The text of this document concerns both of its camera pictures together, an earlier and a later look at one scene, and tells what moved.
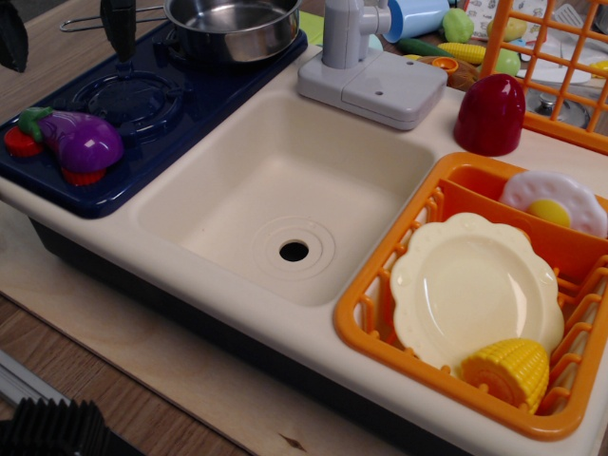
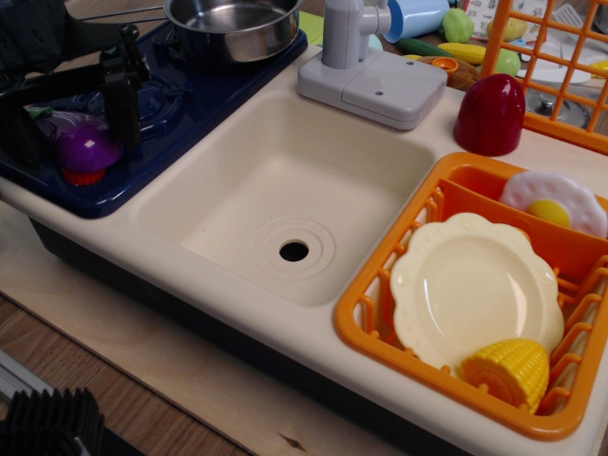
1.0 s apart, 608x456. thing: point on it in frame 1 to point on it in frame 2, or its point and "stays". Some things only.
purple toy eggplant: (81, 142) stays
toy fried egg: (558, 198) stays
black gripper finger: (13, 38) to (20, 136)
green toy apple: (507, 62) stays
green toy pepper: (457, 26) stays
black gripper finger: (119, 19) to (123, 112)
